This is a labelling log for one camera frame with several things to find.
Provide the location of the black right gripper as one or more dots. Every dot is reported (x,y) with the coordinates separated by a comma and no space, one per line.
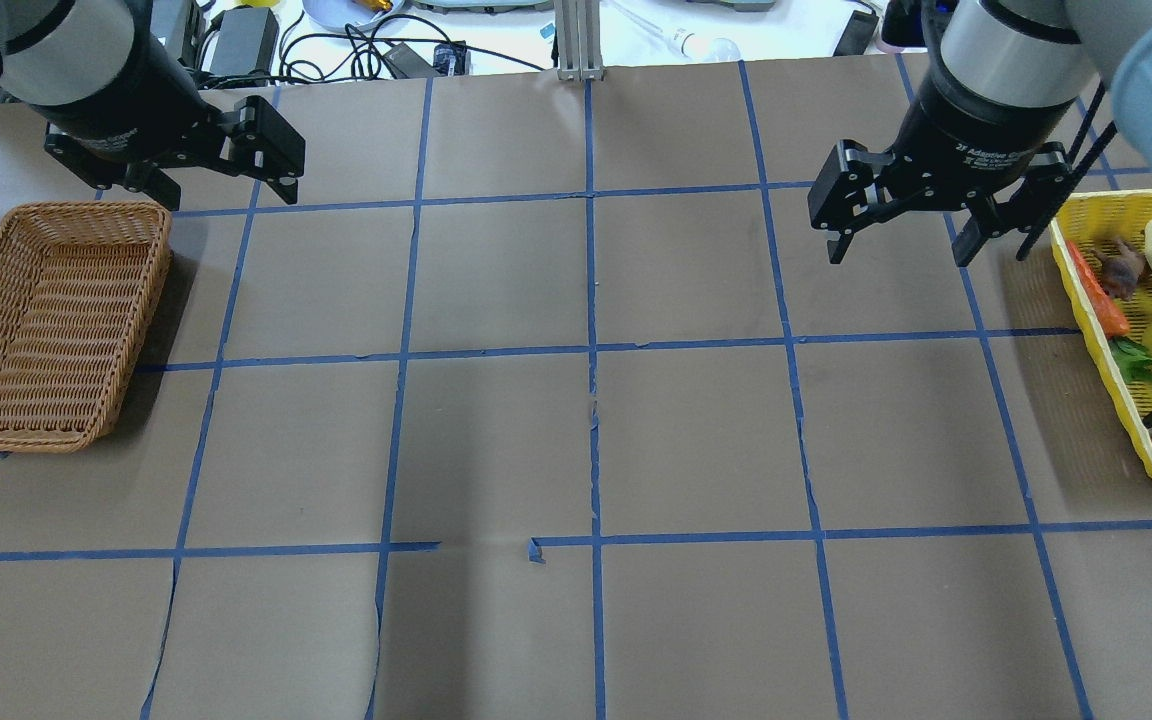
(976,130)

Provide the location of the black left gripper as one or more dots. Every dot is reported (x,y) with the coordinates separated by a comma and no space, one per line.
(126,103)

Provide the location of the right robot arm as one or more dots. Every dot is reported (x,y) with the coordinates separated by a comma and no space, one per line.
(1018,99)

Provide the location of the black power adapter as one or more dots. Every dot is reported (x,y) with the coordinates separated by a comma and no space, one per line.
(243,42)

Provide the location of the yellow plastic basket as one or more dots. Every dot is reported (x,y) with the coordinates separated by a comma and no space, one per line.
(1102,245)

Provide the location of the brown toy animal figure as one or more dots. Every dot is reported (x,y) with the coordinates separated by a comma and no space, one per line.
(1121,271)

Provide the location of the blue plate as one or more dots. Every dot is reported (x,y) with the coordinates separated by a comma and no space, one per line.
(335,16)

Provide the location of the toy carrot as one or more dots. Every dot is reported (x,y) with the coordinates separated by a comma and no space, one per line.
(1112,319)

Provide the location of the brass cylinder tool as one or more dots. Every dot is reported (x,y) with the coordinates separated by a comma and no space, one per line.
(376,6)

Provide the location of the brown wicker basket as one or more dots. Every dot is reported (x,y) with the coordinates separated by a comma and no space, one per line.
(80,282)

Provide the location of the light bulb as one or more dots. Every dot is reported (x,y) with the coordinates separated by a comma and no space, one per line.
(694,46)

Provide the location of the aluminium frame post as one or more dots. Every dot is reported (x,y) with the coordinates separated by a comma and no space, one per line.
(578,40)

